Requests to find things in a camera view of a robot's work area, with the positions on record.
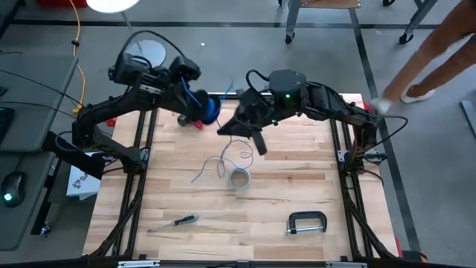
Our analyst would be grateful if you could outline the grey desk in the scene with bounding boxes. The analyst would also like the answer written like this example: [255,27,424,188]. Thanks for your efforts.
[0,54,80,154]
[0,150,57,251]

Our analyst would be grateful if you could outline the black handled screwdriver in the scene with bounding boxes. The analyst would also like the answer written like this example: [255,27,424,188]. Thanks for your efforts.
[147,214,200,235]

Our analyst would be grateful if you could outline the red box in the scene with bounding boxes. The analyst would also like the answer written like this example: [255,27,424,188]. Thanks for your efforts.
[36,0,89,8]

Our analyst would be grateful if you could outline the black camera cable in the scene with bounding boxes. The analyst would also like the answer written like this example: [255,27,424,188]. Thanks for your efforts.
[113,29,187,81]
[245,68,271,94]

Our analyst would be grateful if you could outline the wooden table grey legs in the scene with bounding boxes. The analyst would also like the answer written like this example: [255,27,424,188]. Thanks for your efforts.
[277,0,440,45]

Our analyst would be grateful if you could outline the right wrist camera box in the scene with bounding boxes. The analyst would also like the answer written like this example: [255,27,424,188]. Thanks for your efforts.
[237,89,263,112]

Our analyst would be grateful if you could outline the blue cord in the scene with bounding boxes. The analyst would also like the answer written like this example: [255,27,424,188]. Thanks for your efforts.
[180,76,256,184]

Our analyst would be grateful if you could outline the white printed box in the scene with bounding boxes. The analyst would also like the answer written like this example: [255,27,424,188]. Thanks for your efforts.
[65,163,102,201]

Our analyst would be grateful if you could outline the red black battery pack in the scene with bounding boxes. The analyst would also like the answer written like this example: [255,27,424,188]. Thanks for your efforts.
[176,113,205,131]

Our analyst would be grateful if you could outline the yellow cable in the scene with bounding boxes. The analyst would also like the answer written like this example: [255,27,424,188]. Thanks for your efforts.
[68,0,89,115]

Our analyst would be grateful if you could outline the black aluminium frame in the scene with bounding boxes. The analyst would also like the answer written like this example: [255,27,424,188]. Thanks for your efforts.
[82,91,402,268]

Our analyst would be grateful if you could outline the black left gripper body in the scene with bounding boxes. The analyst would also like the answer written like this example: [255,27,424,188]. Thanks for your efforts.
[138,68,194,109]

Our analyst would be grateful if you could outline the black cord spool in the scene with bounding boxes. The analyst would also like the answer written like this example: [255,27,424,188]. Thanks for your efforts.
[191,88,223,127]

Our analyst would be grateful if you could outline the person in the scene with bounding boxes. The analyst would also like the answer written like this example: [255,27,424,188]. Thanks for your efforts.
[370,0,476,115]

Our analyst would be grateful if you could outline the clear tape roll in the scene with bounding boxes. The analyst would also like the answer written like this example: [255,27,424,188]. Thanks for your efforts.
[228,166,252,191]

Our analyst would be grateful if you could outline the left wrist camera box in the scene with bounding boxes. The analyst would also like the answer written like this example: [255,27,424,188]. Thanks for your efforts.
[169,55,202,82]

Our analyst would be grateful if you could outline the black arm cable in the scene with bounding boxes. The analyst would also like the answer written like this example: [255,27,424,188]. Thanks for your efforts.
[371,113,409,150]

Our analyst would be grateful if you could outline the black C-clamp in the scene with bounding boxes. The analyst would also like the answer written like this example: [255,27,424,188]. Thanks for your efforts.
[285,210,329,236]

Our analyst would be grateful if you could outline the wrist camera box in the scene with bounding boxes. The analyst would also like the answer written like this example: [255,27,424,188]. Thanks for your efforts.
[169,55,202,82]
[237,89,263,112]

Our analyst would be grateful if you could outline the black computer mouse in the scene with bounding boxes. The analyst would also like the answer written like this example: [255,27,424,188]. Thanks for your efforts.
[0,170,28,208]

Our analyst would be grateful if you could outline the silver mounting plate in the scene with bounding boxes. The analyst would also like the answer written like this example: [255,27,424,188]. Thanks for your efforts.
[118,260,161,268]
[326,261,367,268]

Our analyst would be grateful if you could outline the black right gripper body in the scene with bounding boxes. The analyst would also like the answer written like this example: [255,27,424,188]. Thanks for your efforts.
[234,91,278,156]

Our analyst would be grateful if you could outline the white floor lamp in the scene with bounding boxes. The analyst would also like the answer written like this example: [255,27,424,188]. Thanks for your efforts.
[86,0,167,71]

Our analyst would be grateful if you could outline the black keyboard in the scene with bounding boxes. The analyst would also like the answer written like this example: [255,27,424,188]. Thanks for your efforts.
[0,106,16,145]

